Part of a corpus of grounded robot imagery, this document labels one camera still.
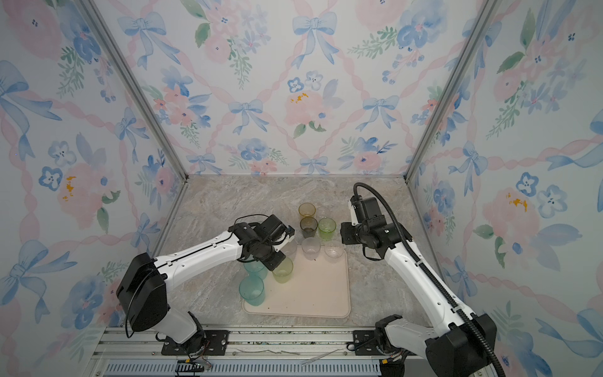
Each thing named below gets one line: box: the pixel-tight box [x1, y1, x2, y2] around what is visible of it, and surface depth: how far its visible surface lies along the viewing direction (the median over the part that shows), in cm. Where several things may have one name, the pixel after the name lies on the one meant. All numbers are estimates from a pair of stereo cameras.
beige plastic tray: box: [241, 245, 352, 319], surface depth 85 cm
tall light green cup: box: [271, 256, 294, 284], surface depth 88 cm
